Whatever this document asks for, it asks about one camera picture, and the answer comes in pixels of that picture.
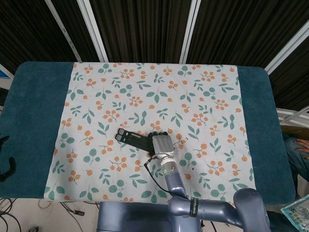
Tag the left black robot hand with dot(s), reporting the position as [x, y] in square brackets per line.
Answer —
[13, 164]

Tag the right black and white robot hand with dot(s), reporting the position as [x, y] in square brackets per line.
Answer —
[163, 146]

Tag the dark grey folding laptop stand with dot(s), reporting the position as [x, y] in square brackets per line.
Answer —
[135, 141]

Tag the right blue and silver robot arm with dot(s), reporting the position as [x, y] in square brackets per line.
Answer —
[176, 183]

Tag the person's bare hand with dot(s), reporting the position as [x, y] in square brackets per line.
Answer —
[303, 147]

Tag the teal table cover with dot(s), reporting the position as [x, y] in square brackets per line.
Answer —
[33, 120]

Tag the white floral print cloth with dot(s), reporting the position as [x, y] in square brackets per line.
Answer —
[149, 96]

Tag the black floor plug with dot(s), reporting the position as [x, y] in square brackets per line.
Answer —
[33, 229]

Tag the blue robot torso base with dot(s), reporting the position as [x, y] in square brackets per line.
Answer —
[125, 217]

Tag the small black floor device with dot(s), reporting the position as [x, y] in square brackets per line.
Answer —
[79, 213]

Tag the blue and white sign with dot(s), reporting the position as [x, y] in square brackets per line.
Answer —
[4, 72]

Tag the brown cardboard box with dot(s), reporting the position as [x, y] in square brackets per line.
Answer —
[295, 131]

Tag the teal printed plastic bag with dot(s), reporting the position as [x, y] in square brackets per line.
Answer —
[298, 215]

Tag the wide white frame beam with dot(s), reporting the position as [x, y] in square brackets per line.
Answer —
[93, 30]
[288, 48]
[190, 31]

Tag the white metal rack frame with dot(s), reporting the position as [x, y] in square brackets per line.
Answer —
[293, 116]

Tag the thin white frame beam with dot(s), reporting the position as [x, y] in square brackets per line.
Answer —
[63, 31]

